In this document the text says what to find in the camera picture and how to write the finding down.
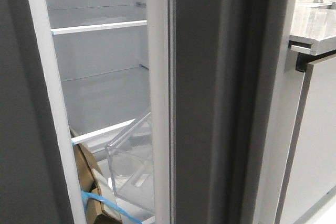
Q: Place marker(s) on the dark grey fridge door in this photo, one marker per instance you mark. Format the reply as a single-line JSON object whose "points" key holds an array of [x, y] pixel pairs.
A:
{"points": [[33, 187], [215, 77]]}

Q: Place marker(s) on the blue packing tape strip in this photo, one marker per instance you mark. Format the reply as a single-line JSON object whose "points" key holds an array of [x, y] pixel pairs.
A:
{"points": [[86, 195]]}

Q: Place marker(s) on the clear plastic fridge drawer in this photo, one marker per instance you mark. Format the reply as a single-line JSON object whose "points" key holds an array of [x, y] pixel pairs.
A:
{"points": [[130, 160]]}

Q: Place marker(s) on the upper glass fridge shelf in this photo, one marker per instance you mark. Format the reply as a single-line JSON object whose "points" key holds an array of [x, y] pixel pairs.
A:
{"points": [[79, 20]]}

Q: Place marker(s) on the white cabinet side panel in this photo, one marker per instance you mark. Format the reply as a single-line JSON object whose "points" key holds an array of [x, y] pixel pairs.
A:
{"points": [[279, 134]]}

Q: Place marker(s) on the light grey cabinet door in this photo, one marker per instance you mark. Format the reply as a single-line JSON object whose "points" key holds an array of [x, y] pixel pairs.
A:
{"points": [[310, 171]]}

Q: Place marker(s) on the brown cardboard packing piece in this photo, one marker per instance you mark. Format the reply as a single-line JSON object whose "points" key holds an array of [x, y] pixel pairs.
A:
{"points": [[91, 180]]}

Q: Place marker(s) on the glass fridge shelf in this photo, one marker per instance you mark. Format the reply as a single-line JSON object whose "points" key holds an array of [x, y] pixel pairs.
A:
{"points": [[79, 20], [106, 102]]}

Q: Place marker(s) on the grey stone kitchen countertop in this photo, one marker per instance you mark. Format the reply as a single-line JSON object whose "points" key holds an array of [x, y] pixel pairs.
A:
{"points": [[313, 29]]}

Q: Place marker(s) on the lower glass fridge shelf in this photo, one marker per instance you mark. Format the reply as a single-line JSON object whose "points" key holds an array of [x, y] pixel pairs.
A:
{"points": [[106, 102]]}

